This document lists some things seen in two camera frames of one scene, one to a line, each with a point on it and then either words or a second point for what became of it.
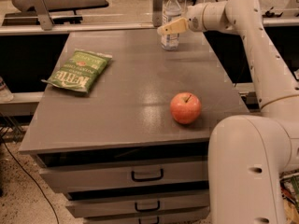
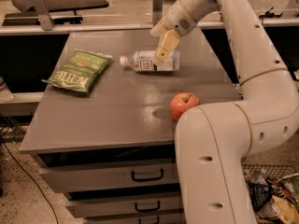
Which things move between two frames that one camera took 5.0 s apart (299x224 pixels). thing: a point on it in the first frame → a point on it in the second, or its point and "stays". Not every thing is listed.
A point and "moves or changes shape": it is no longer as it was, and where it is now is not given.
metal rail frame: x=40 y=21 stays
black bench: x=61 y=5 stays
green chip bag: x=79 y=70 stays
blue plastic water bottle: x=171 y=12 moves or changes shape
